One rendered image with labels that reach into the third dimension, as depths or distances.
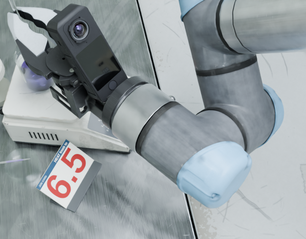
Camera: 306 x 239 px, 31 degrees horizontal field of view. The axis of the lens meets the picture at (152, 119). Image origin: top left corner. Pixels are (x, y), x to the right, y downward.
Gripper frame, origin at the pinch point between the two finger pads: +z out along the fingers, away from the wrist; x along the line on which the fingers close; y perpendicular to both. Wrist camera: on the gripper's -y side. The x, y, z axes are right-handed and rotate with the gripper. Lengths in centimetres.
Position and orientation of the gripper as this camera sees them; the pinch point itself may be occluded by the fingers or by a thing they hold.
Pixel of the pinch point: (16, 12)
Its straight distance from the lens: 74.0
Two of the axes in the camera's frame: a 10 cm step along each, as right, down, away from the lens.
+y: 0.4, 5.2, 8.5
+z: -7.4, -5.6, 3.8
